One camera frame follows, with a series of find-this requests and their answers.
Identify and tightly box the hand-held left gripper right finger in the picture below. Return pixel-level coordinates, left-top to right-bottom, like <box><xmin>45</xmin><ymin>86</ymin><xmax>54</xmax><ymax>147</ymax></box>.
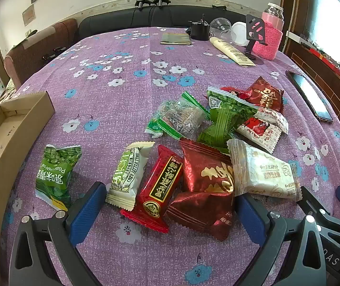
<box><xmin>235</xmin><ymin>196</ymin><xmax>327</xmax><ymax>286</ymax></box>

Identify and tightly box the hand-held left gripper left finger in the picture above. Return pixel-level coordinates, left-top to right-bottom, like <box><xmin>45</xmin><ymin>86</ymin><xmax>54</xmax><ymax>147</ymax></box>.
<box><xmin>9</xmin><ymin>182</ymin><xmax>108</xmax><ymax>286</ymax></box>

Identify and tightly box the green pea snack packet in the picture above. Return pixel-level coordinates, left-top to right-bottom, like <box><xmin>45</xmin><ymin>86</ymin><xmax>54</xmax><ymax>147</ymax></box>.
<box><xmin>35</xmin><ymin>144</ymin><xmax>82</xmax><ymax>210</ymax></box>

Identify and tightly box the dark red foil packet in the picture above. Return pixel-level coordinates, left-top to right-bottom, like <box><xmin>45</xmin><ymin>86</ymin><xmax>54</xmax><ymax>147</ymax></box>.
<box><xmin>164</xmin><ymin>191</ymin><xmax>237</xmax><ymax>242</ymax></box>

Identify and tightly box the cream biscuit packet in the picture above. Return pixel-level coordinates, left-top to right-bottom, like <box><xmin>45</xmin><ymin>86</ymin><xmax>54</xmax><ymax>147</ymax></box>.
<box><xmin>226</xmin><ymin>138</ymin><xmax>303</xmax><ymax>201</ymax></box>

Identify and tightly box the dark red gold-print packet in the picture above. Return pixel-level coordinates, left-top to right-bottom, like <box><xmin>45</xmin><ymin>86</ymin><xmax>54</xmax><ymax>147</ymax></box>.
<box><xmin>179</xmin><ymin>138</ymin><xmax>236</xmax><ymax>194</ymax></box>

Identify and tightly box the long red snack packet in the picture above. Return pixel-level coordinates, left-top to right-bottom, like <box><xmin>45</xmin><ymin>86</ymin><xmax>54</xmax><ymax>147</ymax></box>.
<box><xmin>120</xmin><ymin>144</ymin><xmax>184</xmax><ymax>234</ymax></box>

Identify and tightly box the white red snack packet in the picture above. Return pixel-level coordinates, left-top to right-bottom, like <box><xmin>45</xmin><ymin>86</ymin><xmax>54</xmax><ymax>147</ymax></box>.
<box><xmin>253</xmin><ymin>107</ymin><xmax>290</xmax><ymax>134</ymax></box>
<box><xmin>235</xmin><ymin>116</ymin><xmax>281</xmax><ymax>152</ymax></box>

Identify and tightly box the clear green-edged snack packet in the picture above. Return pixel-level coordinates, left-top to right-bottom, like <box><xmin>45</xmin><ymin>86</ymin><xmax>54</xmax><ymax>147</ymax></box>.
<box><xmin>144</xmin><ymin>91</ymin><xmax>210</xmax><ymax>140</ymax></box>

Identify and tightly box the white green biscuit packet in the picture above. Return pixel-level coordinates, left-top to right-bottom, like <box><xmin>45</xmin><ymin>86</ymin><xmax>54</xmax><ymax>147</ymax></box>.
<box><xmin>106</xmin><ymin>141</ymin><xmax>155</xmax><ymax>210</ymax></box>

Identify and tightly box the black smartphone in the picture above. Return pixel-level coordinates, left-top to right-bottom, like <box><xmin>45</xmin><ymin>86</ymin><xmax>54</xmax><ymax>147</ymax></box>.
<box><xmin>286</xmin><ymin>70</ymin><xmax>334</xmax><ymax>124</ymax></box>

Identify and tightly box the purple floral tablecloth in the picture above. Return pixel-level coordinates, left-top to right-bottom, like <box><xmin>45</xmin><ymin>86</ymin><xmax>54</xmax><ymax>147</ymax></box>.
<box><xmin>0</xmin><ymin>26</ymin><xmax>340</xmax><ymax>286</ymax></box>

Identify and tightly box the large dark red packet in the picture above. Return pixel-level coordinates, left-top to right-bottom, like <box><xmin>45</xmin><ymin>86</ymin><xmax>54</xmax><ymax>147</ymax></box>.
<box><xmin>246</xmin><ymin>76</ymin><xmax>284</xmax><ymax>114</ymax></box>

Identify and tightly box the small red candy wrapper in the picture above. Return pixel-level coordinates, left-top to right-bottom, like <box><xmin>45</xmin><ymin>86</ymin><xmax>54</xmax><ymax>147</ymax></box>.
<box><xmin>220</xmin><ymin>86</ymin><xmax>252</xmax><ymax>99</ymax></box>

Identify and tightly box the bottle with pink knitted sleeve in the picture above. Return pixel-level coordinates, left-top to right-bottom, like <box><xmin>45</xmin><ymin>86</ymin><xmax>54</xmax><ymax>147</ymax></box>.
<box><xmin>252</xmin><ymin>2</ymin><xmax>284</xmax><ymax>61</ymax></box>

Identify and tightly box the brown armchair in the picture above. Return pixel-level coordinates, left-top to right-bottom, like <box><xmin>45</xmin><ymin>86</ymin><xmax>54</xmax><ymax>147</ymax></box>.
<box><xmin>3</xmin><ymin>18</ymin><xmax>79</xmax><ymax>90</ymax></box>

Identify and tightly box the cream squeeze tube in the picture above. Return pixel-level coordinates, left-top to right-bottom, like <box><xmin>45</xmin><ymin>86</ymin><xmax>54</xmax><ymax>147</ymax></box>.
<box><xmin>209</xmin><ymin>36</ymin><xmax>256</xmax><ymax>66</ymax></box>

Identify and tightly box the white plastic bag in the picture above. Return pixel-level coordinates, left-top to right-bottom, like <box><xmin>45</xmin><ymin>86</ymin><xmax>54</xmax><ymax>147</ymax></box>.
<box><xmin>231</xmin><ymin>21</ymin><xmax>249</xmax><ymax>46</ymax></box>

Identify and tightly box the black phone stand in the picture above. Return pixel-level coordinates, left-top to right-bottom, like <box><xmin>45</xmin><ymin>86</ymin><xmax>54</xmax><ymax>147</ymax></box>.
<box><xmin>245</xmin><ymin>14</ymin><xmax>266</xmax><ymax>66</ymax></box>

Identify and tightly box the black leather sofa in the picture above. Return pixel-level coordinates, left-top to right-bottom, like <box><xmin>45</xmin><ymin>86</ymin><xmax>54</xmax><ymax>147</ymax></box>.
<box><xmin>77</xmin><ymin>4</ymin><xmax>248</xmax><ymax>41</ymax></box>

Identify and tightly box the black desk gadget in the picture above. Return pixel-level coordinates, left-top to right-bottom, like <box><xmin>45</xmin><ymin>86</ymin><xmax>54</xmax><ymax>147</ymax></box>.
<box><xmin>186</xmin><ymin>14</ymin><xmax>210</xmax><ymax>41</ymax></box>

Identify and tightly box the green gold booklet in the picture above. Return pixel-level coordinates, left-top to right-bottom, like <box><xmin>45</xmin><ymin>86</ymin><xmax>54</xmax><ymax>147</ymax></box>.
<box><xmin>160</xmin><ymin>32</ymin><xmax>193</xmax><ymax>46</ymax></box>

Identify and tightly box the clear glass jar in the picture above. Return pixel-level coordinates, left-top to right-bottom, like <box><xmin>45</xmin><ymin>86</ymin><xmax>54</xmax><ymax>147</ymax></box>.
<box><xmin>209</xmin><ymin>17</ymin><xmax>233</xmax><ymax>41</ymax></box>

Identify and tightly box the wall plaque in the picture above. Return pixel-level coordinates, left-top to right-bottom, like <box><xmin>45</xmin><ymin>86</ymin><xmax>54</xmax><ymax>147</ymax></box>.
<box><xmin>21</xmin><ymin>5</ymin><xmax>36</xmax><ymax>27</ymax></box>

